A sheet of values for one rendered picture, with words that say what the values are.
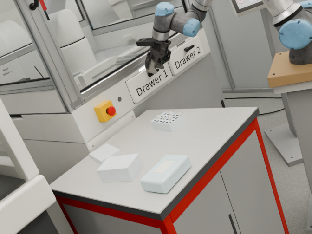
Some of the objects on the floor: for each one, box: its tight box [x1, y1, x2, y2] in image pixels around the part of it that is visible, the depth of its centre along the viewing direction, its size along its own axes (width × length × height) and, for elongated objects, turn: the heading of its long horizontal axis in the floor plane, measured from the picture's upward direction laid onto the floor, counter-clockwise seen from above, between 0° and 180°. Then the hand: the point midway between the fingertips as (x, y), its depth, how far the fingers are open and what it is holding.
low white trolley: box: [49, 107, 289, 234], centre depth 158 cm, size 58×62×76 cm
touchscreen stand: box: [260, 7, 304, 167], centre depth 240 cm, size 50×45×102 cm
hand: (150, 71), depth 185 cm, fingers open, 3 cm apart
